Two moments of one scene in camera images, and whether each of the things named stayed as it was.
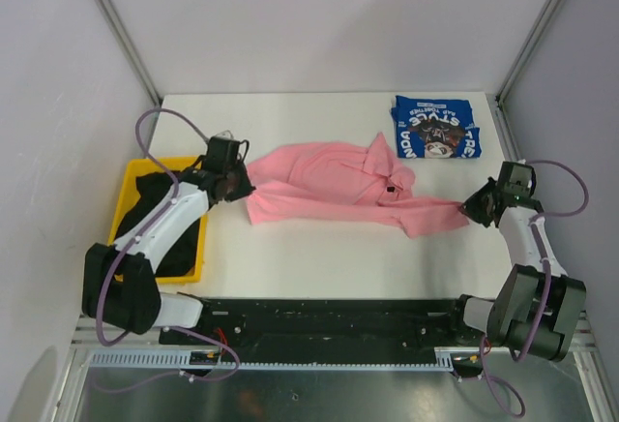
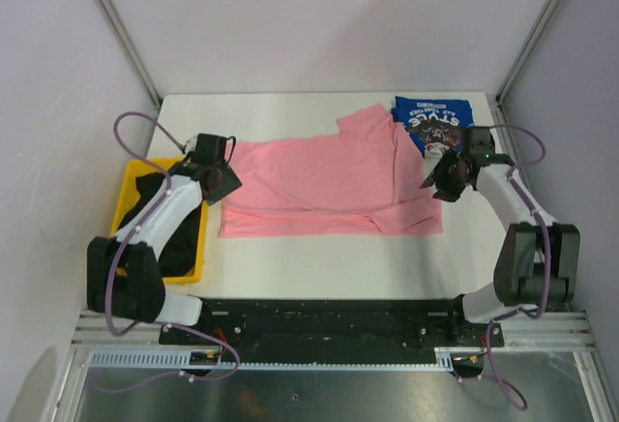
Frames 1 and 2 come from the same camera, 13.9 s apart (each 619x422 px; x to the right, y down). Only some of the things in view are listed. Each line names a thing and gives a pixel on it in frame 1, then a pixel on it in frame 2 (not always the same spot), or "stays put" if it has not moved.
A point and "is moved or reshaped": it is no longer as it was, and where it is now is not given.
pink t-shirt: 338,183 is moved or reshaped
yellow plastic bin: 172,165 stays put
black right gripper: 471,205 → 438,174
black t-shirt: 155,189 stays put
